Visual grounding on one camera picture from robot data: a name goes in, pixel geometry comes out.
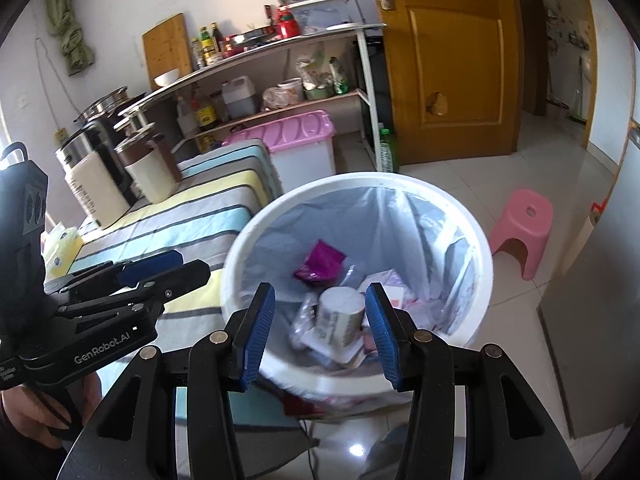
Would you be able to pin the magenta snack wrapper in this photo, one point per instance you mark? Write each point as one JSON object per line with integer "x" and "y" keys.
{"x": 317, "y": 262}

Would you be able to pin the printed snack bag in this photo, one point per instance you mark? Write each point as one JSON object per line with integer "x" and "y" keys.
{"x": 315, "y": 70}

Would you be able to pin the green soda bottle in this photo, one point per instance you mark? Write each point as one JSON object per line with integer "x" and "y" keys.
{"x": 387, "y": 152}

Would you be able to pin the white paper cup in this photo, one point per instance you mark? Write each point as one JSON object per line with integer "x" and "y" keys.
{"x": 340, "y": 320}

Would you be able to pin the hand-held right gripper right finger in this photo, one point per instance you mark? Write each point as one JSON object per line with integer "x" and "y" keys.
{"x": 382, "y": 335}

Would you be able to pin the wooden cutting board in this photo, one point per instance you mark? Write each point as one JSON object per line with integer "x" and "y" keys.
{"x": 167, "y": 50}

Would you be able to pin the person's left hand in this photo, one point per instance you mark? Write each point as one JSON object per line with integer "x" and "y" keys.
{"x": 25, "y": 415}

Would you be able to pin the wooden door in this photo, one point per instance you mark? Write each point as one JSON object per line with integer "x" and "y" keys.
{"x": 450, "y": 60}

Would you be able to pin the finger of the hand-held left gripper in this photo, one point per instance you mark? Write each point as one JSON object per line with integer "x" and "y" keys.
{"x": 150, "y": 265}
{"x": 175, "y": 282}

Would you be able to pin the grey metal cabinet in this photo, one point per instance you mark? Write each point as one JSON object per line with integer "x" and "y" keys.
{"x": 595, "y": 310}

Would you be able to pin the yellow label dark bottle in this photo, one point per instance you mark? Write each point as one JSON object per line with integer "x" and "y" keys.
{"x": 205, "y": 112}

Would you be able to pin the red plastic jug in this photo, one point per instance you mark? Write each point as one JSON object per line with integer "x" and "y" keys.
{"x": 288, "y": 22}

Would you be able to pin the white plate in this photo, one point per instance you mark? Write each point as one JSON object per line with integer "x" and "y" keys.
{"x": 345, "y": 26}

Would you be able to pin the yellow tissue pack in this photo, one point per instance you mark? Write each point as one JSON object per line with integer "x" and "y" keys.
{"x": 62, "y": 245}

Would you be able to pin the clear storage box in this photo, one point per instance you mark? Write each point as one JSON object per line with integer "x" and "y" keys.
{"x": 320, "y": 12}

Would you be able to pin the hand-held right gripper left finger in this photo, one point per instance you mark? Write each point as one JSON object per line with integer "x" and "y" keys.
{"x": 255, "y": 335}

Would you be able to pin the translucent plastic bin liner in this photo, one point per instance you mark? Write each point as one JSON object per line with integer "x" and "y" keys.
{"x": 425, "y": 230}

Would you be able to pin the white bowl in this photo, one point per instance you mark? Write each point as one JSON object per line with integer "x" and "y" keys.
{"x": 166, "y": 79}

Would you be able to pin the white plastic tub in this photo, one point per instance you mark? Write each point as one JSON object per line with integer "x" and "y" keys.
{"x": 290, "y": 91}

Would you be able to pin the pink lid storage box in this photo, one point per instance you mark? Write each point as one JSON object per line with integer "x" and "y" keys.
{"x": 295, "y": 132}

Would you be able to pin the dark sauce bottle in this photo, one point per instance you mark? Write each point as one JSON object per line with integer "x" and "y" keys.
{"x": 217, "y": 40}

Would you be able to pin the white trash bin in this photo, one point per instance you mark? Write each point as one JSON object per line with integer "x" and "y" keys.
{"x": 350, "y": 180}

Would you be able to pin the green bowl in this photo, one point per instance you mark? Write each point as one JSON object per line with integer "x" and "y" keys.
{"x": 319, "y": 93}

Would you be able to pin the beige jug with brown band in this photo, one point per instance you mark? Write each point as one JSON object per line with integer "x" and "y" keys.
{"x": 150, "y": 175}

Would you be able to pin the pink plastic stool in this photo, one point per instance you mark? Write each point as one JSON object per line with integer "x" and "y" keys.
{"x": 525, "y": 220}

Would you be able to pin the clear plastic bottle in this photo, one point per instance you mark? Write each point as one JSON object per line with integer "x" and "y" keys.
{"x": 185, "y": 117}

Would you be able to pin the green hanging cloth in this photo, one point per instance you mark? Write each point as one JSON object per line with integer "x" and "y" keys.
{"x": 70, "y": 25}

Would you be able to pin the white soy milk maker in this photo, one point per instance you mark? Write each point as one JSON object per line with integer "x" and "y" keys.
{"x": 97, "y": 190}

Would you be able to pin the green label sauce bottle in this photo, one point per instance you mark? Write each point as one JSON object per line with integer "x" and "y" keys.
{"x": 207, "y": 45}

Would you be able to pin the white metal shelf rack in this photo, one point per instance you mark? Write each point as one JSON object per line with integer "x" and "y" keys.
{"x": 280, "y": 50}

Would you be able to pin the clear crinkled plastic wrapper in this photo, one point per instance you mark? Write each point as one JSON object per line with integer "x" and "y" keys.
{"x": 302, "y": 320}

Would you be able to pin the red jar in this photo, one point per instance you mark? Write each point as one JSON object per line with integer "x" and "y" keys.
{"x": 231, "y": 46}

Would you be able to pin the steel steamer pot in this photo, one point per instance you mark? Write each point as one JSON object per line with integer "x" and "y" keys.
{"x": 102, "y": 105}

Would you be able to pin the white oil jug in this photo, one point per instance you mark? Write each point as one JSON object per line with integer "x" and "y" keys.
{"x": 239, "y": 100}

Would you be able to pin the steel pan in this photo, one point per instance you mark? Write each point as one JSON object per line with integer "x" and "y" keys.
{"x": 257, "y": 35}

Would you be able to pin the green packet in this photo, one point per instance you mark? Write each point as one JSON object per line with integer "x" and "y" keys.
{"x": 340, "y": 75}

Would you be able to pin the wall power socket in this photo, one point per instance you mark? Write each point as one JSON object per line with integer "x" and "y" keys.
{"x": 60, "y": 136}

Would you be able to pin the clear sauce bottle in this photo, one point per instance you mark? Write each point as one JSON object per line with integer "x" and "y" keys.
{"x": 198, "y": 55}

